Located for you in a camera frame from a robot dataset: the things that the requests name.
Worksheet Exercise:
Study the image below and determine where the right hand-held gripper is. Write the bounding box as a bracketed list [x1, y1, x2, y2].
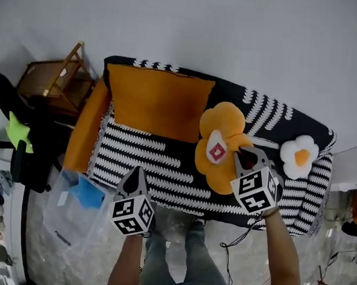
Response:
[228, 145, 287, 217]

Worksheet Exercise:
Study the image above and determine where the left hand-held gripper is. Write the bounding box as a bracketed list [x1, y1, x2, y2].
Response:
[110, 164, 160, 239]

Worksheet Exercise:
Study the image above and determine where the blue plush toy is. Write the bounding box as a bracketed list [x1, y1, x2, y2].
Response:
[71, 174, 108, 212]

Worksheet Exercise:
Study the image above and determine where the white flower plush pillow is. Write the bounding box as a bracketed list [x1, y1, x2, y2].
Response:
[278, 133, 321, 182]

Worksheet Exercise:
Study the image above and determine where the orange flower plush pillow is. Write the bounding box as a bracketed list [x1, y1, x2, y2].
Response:
[191, 100, 258, 198]

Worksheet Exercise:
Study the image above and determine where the clear plastic storage bin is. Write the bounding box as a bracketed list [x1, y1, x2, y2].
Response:
[40, 165, 119, 257]

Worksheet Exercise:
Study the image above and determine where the orange square cushion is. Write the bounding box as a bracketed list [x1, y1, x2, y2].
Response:
[102, 63, 217, 146]

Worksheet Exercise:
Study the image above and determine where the green star plush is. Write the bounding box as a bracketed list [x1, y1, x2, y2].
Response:
[4, 110, 37, 155]

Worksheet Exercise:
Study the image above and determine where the person's left forearm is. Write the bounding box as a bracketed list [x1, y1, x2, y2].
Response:
[106, 231, 150, 285]

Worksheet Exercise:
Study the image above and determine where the person's right forearm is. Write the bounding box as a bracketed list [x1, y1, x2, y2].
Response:
[258, 205, 309, 285]

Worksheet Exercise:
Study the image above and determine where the black white patterned sofa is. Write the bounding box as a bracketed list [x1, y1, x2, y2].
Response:
[84, 54, 342, 240]

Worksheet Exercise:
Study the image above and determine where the person's left leg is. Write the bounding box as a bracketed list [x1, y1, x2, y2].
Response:
[139, 227, 190, 285]

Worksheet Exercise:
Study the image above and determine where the person's leg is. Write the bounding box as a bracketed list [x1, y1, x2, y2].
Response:
[139, 227, 190, 285]
[181, 218, 237, 285]

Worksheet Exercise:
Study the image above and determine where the person's right leg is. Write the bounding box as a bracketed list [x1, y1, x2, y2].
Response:
[181, 218, 237, 285]

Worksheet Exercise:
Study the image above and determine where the black office chair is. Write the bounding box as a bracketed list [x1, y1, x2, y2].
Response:
[0, 63, 82, 195]

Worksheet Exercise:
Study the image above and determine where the grey blue jacket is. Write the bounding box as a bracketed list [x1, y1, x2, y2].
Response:
[0, 169, 15, 196]

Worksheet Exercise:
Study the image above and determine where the wooden side table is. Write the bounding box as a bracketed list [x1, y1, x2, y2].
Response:
[14, 37, 98, 126]

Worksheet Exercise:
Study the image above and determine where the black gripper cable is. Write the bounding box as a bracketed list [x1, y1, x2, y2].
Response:
[217, 212, 265, 285]

